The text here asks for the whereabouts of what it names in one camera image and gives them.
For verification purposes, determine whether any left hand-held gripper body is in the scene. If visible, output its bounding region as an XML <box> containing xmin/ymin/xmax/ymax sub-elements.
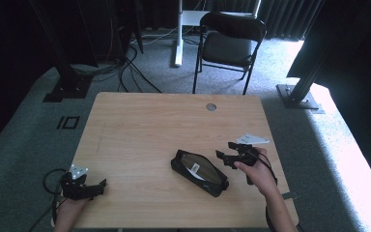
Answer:
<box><xmin>60</xmin><ymin>164</ymin><xmax>95</xmax><ymax>201</ymax></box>

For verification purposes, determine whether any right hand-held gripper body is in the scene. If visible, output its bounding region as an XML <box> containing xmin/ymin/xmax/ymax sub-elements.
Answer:
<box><xmin>235</xmin><ymin>132</ymin><xmax>271</xmax><ymax>168</ymax></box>

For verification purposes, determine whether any black pencil case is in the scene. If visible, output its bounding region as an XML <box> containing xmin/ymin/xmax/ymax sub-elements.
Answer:
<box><xmin>170</xmin><ymin>148</ymin><xmax>230</xmax><ymax>198</ymax></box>

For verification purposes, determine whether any person's left hand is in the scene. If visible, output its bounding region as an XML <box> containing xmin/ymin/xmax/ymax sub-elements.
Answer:
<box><xmin>56</xmin><ymin>196</ymin><xmax>92</xmax><ymax>224</ymax></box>

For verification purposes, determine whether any person's right hand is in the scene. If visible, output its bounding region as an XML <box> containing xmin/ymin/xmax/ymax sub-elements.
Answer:
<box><xmin>233</xmin><ymin>147</ymin><xmax>278</xmax><ymax>198</ymax></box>

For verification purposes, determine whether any grey tape strip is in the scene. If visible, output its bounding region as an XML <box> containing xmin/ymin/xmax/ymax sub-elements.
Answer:
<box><xmin>280</xmin><ymin>190</ymin><xmax>300</xmax><ymax>201</ymax></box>

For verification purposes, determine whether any black metal stand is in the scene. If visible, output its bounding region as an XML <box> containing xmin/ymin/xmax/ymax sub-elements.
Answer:
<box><xmin>28</xmin><ymin>0</ymin><xmax>95</xmax><ymax>103</ymax></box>
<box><xmin>275</xmin><ymin>0</ymin><xmax>326</xmax><ymax>115</ymax></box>

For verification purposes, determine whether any black folding chair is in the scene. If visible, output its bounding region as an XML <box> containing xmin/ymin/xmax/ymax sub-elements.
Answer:
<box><xmin>191</xmin><ymin>11</ymin><xmax>268</xmax><ymax>96</ymax></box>

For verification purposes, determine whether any dark pleated curtain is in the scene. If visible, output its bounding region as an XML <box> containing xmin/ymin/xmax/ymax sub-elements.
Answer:
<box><xmin>256</xmin><ymin>0</ymin><xmax>324</xmax><ymax>43</ymax></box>

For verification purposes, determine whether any right hand-held gripper cable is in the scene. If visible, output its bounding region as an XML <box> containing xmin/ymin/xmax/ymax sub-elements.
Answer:
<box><xmin>253</xmin><ymin>150</ymin><xmax>280</xmax><ymax>232</ymax></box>

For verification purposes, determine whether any hand-held gripper cable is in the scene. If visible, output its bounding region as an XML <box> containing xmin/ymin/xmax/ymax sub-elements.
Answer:
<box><xmin>28</xmin><ymin>167</ymin><xmax>70</xmax><ymax>232</ymax></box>
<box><xmin>253</xmin><ymin>150</ymin><xmax>280</xmax><ymax>232</ymax></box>

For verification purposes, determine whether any left hand-held gripper cable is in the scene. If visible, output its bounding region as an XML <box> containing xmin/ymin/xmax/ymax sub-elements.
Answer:
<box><xmin>28</xmin><ymin>167</ymin><xmax>70</xmax><ymax>232</ymax></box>

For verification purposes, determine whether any bundle of floor cables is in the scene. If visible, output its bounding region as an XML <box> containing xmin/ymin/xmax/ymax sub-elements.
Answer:
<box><xmin>70</xmin><ymin>27</ymin><xmax>164</xmax><ymax>95</ymax></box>

